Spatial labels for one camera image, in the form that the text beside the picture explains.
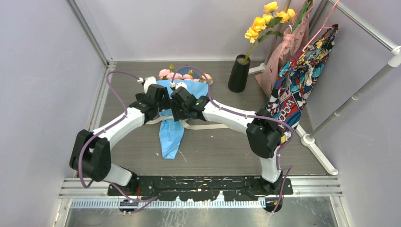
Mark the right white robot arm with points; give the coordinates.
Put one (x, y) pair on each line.
(262, 131)

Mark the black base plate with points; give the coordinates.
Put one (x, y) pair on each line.
(207, 188)

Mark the green clothes hanger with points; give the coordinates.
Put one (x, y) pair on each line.
(303, 11)

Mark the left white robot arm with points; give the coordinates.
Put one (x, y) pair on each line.
(91, 154)

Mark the black vase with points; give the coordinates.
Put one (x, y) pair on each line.
(239, 74)

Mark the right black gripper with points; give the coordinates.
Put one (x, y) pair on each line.
(176, 113)

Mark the pink clothes hanger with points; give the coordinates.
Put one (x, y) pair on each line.
(323, 25)

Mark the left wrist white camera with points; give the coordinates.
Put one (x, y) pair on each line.
(147, 82)

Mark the white metal clothes rack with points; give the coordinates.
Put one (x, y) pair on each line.
(355, 106)

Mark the colourful cartoon print garment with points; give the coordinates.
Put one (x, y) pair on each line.
(297, 78)

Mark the pink garment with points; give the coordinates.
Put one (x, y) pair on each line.
(284, 51)

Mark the yellow flowers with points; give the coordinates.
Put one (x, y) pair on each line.
(266, 26)

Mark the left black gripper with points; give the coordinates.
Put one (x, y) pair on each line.
(164, 104)

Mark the cream ribbon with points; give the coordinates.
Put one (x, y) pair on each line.
(188, 126)

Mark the white slotted cable duct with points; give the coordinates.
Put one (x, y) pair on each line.
(120, 203)

